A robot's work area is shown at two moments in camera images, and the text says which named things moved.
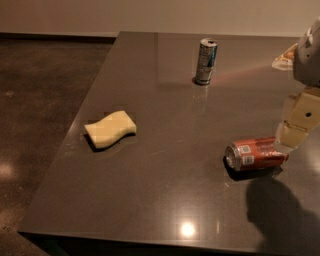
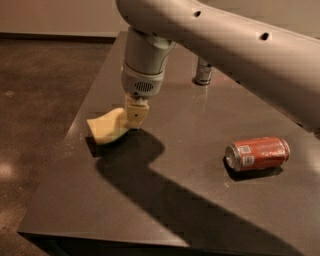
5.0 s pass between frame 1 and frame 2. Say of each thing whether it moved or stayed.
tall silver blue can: stayed
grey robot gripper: moved
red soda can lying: stayed
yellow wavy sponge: moved
